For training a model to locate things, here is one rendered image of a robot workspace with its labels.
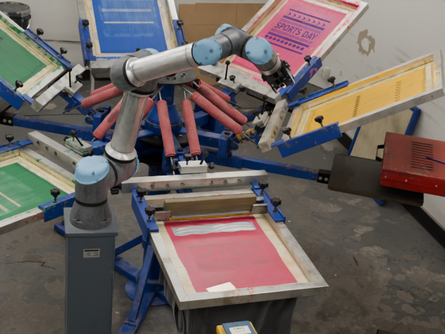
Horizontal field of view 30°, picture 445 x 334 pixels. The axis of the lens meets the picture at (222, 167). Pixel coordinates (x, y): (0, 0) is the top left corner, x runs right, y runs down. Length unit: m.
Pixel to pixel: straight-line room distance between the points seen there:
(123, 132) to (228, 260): 0.73
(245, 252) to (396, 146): 1.14
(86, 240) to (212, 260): 0.57
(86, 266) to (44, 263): 1.94
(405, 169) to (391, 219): 1.92
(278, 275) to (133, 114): 0.88
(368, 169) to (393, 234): 1.47
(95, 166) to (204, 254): 0.67
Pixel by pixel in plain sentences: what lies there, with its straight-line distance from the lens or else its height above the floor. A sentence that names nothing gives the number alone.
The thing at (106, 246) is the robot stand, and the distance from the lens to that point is 3.02.
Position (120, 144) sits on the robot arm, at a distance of 2.96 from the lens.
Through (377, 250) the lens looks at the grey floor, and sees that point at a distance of 5.45.
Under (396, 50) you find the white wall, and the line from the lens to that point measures 6.09.
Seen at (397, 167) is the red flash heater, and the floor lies 1.10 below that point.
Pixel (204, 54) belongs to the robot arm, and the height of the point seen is 1.96.
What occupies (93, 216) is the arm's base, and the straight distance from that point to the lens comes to 2.97.
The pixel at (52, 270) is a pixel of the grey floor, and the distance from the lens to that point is 4.93.
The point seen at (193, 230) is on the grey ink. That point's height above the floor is 0.96.
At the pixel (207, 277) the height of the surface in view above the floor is 0.96.
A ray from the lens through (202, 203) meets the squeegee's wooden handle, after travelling 3.52.
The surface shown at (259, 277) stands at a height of 0.96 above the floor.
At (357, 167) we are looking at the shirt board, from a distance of 4.25.
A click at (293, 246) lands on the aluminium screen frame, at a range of 3.40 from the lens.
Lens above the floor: 2.74
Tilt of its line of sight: 26 degrees down
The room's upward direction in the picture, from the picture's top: 6 degrees clockwise
